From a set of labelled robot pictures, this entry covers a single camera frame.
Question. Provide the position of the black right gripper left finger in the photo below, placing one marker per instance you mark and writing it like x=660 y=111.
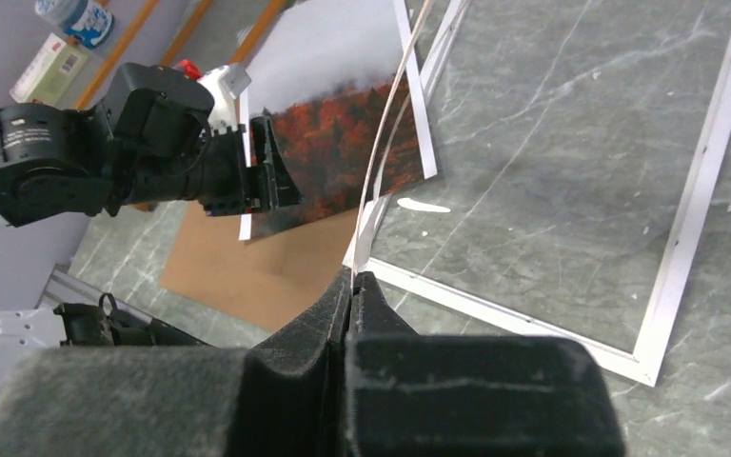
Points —
x=277 y=398

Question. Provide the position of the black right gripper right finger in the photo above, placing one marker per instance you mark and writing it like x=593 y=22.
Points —
x=408 y=394

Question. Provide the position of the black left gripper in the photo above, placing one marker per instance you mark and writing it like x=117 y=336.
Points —
x=162 y=147

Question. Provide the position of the brown frame backing board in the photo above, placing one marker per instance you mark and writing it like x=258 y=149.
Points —
x=266 y=282

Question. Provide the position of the white picture frame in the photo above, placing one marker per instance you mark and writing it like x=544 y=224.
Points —
x=643 y=364

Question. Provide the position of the clear acrylic sheet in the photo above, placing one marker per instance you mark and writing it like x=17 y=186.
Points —
x=565 y=131

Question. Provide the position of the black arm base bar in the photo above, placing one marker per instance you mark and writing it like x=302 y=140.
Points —
x=107 y=325

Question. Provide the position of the blue white round tin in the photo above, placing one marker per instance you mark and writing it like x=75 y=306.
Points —
x=87 y=21

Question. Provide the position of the white red small box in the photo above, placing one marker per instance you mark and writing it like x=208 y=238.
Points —
x=50 y=72

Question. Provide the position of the orange wooden rack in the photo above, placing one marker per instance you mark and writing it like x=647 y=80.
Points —
x=212 y=43

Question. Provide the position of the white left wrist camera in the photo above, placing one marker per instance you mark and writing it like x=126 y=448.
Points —
x=225 y=84

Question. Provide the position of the aluminium rail frame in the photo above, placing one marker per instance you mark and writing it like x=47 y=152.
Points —
x=24 y=331

